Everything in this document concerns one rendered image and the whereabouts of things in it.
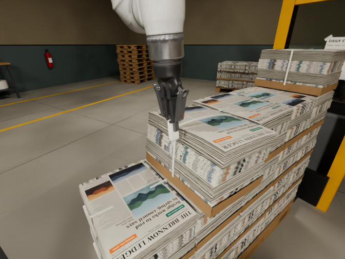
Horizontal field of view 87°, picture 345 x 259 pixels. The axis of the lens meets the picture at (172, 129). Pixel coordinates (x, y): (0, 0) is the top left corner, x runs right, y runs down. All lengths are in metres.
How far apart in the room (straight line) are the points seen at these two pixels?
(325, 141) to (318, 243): 0.81
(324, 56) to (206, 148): 0.89
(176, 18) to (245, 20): 7.01
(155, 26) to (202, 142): 0.31
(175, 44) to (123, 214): 0.52
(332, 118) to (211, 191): 1.56
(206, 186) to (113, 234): 0.30
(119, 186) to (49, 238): 1.16
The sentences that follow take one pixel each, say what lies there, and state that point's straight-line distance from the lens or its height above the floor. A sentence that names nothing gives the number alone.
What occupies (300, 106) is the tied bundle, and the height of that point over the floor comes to 1.06.
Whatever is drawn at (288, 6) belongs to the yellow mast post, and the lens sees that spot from 1.93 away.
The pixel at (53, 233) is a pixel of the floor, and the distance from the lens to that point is 1.86.
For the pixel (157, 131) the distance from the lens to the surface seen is 0.69.
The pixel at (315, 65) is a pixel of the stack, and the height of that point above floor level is 1.22.
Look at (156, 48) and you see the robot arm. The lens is 0.46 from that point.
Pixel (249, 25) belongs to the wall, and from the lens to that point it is 7.39.
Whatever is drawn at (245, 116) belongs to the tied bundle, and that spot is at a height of 1.06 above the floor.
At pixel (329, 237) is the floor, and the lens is 1.99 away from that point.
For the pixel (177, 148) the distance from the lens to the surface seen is 0.61.
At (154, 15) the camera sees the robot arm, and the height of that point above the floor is 1.37.
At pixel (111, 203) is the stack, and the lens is 0.70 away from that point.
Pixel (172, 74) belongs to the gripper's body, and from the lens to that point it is 0.47.
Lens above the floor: 1.32
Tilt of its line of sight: 25 degrees down
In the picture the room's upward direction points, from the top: straight up
